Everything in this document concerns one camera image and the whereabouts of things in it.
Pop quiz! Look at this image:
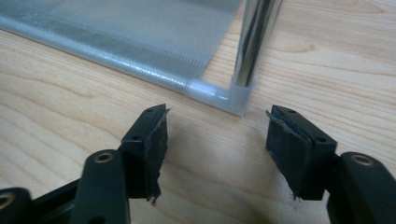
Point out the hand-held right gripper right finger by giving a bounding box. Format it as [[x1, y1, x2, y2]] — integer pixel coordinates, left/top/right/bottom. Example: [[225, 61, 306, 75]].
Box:
[[265, 105, 338, 202]]

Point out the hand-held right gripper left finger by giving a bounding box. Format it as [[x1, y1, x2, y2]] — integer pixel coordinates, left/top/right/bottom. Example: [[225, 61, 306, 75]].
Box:
[[120, 104, 171, 206]]

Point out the grey fabric chrome shoe rack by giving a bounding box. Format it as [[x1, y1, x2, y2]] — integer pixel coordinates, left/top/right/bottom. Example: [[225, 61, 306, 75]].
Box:
[[0, 0, 284, 118]]

